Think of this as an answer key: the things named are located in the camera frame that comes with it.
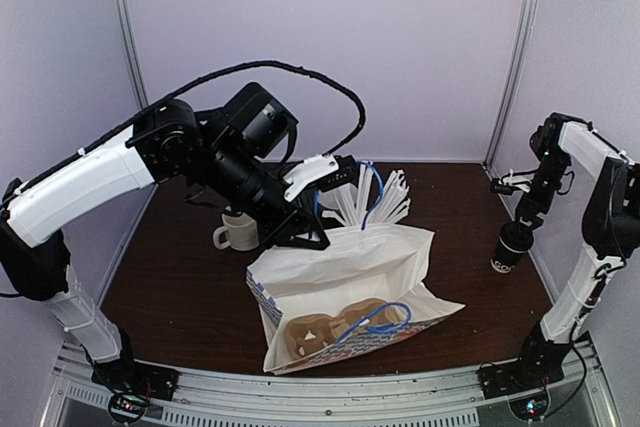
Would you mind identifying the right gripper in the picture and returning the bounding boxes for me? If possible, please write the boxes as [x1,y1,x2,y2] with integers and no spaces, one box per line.
[516,147,571,238]

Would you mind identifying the black paper coffee cup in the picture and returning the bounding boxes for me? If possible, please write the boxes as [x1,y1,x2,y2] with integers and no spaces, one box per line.
[490,236,529,274]

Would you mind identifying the checkered paper takeout bag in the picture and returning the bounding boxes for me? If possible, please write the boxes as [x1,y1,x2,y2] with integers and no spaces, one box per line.
[246,220,464,375]

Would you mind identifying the brown pulp cup carrier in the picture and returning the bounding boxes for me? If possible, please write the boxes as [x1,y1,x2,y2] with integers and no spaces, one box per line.
[284,298,410,359]

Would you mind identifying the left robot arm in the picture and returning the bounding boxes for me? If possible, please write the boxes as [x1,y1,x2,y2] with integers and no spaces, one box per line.
[1,82,358,391]

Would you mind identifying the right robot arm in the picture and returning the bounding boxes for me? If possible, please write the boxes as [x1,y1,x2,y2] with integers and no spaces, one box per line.
[490,113,639,389]

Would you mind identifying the white ceramic bowl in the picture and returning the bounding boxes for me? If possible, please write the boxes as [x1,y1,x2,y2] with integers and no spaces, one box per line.
[319,183,358,212]

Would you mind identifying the white cup of straws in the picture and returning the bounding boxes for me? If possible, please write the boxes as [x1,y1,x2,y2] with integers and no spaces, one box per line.
[314,161,411,230]

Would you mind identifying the cream ribbed ceramic mug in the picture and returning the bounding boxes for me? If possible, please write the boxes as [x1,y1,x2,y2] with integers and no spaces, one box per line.
[212,213,260,252]

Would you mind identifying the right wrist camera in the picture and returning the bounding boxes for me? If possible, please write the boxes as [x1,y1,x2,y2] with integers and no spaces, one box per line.
[529,116,557,161]

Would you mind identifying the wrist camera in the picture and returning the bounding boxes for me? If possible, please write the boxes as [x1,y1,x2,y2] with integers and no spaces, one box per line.
[529,116,557,161]
[223,82,298,163]

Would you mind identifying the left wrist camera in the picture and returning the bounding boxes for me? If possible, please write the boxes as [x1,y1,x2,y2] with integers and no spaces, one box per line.
[223,82,298,163]

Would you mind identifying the right aluminium corner post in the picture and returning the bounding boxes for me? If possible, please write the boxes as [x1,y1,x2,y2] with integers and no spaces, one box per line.
[483,0,539,171]

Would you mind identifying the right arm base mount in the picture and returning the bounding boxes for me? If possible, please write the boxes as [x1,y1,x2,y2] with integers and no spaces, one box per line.
[477,361,564,423]

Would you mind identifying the aluminium front rail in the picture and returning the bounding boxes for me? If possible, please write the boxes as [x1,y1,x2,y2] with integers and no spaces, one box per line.
[47,341,614,427]

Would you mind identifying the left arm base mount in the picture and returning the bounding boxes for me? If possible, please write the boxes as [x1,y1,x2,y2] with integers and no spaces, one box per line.
[91,361,179,425]

